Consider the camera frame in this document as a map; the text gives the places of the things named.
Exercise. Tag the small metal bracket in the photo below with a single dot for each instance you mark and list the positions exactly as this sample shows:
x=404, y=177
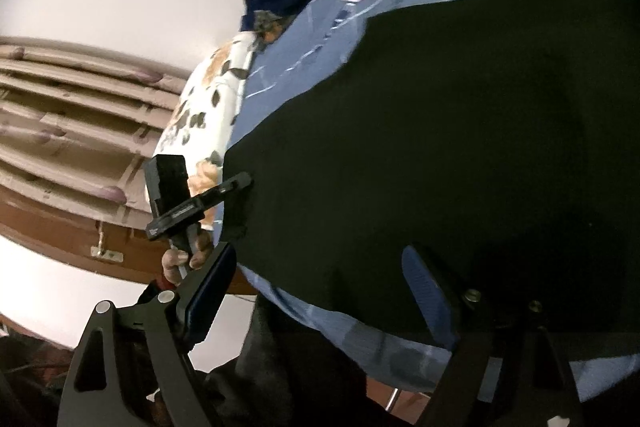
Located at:
x=106, y=253

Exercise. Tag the person's dark clothing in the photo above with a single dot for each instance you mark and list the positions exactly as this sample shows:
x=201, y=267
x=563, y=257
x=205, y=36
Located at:
x=300, y=372

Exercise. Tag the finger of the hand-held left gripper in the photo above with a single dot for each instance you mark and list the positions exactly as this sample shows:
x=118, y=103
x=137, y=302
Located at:
x=230, y=187

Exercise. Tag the black pants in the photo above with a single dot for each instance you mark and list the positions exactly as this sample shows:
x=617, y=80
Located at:
x=450, y=157

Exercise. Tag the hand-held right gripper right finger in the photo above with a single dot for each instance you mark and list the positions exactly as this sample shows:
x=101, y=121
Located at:
x=425, y=292

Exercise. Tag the brown wooden bed frame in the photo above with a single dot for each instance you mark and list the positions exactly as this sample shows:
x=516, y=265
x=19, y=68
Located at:
x=75, y=232

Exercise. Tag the beige pleated curtain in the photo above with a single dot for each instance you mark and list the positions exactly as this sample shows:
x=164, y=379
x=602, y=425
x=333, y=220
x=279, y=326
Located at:
x=75, y=132

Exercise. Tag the person's left hand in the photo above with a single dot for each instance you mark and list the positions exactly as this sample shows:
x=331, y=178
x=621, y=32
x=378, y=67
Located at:
x=192, y=259

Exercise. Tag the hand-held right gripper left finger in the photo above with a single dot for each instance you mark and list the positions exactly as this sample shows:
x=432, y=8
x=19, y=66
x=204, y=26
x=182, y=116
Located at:
x=210, y=289

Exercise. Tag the white floral pillow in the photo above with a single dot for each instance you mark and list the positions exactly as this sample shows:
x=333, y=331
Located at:
x=210, y=107

